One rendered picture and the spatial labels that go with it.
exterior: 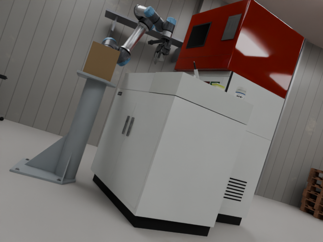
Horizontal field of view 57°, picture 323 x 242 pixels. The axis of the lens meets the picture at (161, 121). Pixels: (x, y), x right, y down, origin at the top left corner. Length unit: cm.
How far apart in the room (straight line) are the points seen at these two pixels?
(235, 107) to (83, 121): 113
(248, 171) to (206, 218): 80
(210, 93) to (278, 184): 439
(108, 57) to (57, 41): 259
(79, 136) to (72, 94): 250
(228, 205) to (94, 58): 164
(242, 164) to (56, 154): 154
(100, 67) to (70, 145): 64
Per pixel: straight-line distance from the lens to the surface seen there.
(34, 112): 485
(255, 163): 278
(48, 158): 247
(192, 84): 180
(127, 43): 262
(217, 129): 195
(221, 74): 252
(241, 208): 282
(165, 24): 230
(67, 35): 491
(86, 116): 233
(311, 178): 610
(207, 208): 208
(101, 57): 236
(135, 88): 226
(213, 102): 190
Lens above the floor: 61
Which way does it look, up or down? 1 degrees up
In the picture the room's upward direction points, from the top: 19 degrees clockwise
